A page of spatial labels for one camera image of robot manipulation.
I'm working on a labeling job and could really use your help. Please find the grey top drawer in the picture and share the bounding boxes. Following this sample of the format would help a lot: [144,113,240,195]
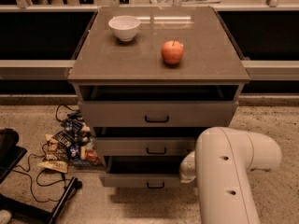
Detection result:
[78,85,238,128]

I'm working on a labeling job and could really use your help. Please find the grey middle drawer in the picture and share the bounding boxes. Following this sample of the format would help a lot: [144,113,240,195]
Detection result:
[93,127,207,156]

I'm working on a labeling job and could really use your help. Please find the black cable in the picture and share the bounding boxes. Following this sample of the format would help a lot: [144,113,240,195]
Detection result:
[12,104,82,203]

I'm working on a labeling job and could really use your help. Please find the grey drawer cabinet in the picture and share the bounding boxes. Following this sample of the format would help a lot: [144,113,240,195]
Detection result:
[66,6,251,181]

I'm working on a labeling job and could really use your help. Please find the red snack packet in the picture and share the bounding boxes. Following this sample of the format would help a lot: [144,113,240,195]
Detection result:
[86,150,101,164]

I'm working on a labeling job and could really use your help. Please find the black stand base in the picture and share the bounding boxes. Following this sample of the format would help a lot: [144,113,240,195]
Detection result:
[0,176,83,224]

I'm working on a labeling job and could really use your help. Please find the grey bottom drawer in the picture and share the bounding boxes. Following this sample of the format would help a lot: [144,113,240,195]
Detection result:
[100,156,184,189]

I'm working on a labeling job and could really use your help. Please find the white ceramic bowl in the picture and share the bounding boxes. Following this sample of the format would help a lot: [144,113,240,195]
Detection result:
[108,16,141,42]

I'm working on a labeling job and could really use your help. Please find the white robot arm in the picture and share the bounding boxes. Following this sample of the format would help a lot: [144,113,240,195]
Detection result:
[179,127,282,224]

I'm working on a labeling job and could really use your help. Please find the red apple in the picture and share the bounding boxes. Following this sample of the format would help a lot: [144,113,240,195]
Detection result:
[161,40,184,64]

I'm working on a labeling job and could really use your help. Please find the yellow chip bag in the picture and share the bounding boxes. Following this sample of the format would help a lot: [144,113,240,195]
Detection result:
[38,134,68,174]

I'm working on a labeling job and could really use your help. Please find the dark blue snack bag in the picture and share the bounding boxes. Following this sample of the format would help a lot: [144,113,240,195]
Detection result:
[52,119,83,147]

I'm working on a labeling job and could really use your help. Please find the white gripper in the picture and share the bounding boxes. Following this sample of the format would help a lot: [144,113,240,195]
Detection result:
[179,151,196,183]

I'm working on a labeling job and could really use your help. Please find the grey drawer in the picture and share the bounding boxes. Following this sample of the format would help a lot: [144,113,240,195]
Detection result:
[78,85,238,128]
[100,156,184,189]
[93,127,207,156]

